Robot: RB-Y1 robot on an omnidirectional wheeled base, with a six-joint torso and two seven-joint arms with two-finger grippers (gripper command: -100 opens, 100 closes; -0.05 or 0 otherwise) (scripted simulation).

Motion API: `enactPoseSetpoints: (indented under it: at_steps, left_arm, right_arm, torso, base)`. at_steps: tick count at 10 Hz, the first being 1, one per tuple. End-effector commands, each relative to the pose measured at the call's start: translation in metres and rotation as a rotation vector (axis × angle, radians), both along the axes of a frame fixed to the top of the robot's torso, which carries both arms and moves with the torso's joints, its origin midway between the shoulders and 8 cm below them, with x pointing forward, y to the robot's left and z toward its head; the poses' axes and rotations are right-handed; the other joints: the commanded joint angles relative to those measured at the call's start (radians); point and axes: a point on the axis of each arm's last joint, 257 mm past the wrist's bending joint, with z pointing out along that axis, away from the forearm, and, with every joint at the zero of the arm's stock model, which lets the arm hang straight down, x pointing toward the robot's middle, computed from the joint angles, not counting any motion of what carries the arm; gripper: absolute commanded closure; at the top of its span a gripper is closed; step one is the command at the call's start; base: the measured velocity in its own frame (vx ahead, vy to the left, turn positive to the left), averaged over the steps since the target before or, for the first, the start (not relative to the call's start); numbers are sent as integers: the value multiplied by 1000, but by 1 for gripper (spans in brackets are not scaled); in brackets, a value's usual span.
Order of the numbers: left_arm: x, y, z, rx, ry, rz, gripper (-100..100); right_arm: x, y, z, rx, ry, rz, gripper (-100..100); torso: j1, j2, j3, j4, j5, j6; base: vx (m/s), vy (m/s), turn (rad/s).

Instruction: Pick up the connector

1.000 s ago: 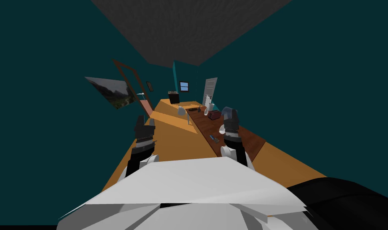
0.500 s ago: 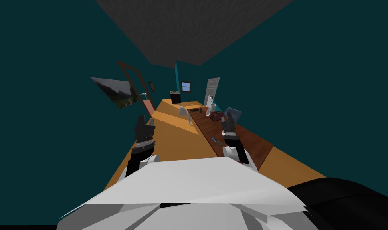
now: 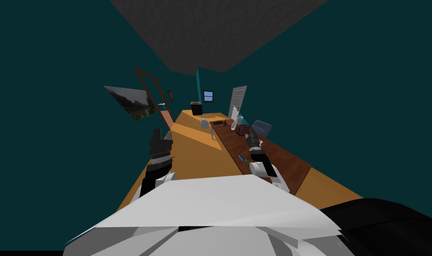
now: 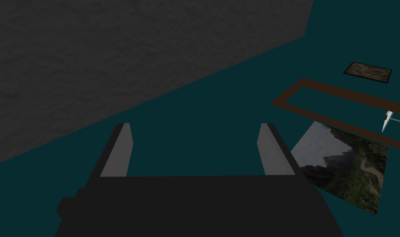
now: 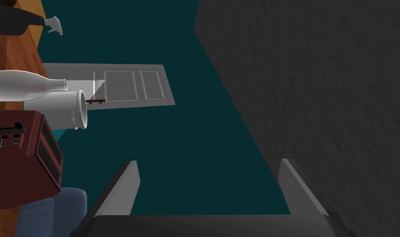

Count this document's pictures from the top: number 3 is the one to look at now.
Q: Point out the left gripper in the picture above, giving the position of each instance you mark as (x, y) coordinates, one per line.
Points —
(161, 148)

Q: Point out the grey blue chair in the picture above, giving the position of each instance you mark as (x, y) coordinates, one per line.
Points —
(262, 128)

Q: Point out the mountain landscape wall picture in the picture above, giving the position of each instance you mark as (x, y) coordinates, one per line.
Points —
(132, 101)

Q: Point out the reddish brown door leaf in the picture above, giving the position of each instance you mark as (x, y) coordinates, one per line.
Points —
(167, 120)

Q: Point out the white mug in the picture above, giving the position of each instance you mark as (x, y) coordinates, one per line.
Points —
(239, 120)

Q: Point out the dark brown wooden table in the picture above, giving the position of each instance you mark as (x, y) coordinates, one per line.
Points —
(287, 163)

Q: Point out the small blue object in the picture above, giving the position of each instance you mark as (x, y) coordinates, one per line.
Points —
(241, 158)

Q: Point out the black cabinet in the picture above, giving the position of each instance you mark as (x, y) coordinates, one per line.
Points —
(196, 108)

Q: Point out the white tall jug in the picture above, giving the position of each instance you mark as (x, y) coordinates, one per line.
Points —
(234, 114)

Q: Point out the small dark wall picture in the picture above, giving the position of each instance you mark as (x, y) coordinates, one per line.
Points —
(171, 96)

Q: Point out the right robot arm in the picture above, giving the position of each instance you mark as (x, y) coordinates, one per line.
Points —
(386, 227)

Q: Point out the small blue window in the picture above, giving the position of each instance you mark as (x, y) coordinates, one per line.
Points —
(208, 96)

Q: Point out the white door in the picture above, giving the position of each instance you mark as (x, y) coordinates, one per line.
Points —
(238, 99)

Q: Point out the dark red toaster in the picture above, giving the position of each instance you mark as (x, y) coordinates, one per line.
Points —
(242, 130)

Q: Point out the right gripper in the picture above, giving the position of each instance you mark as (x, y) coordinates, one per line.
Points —
(253, 141)

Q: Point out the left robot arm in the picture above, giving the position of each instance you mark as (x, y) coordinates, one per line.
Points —
(155, 175)

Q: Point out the pale grey vase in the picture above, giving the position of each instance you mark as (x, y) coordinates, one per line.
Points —
(204, 123)

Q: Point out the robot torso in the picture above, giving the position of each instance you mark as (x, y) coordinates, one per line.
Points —
(216, 213)

